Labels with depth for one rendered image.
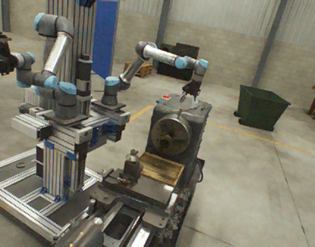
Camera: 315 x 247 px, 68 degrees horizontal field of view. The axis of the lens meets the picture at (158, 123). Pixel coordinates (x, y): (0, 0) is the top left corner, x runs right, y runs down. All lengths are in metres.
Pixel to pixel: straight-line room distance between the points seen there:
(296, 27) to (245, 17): 2.07
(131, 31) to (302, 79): 8.22
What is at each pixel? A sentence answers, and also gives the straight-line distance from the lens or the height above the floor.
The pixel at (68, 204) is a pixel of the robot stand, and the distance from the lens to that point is 2.44.
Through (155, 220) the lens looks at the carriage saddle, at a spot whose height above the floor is 0.90.
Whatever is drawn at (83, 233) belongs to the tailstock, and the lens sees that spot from 0.94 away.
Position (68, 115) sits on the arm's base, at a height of 1.19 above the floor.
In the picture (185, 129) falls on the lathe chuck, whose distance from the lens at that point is 1.82.
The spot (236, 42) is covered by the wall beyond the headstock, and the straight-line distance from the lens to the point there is 11.62.
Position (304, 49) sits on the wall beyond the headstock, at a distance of 11.88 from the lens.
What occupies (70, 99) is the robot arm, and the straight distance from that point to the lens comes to 1.71.
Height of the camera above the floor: 1.85
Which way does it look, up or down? 21 degrees down
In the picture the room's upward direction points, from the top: 12 degrees clockwise
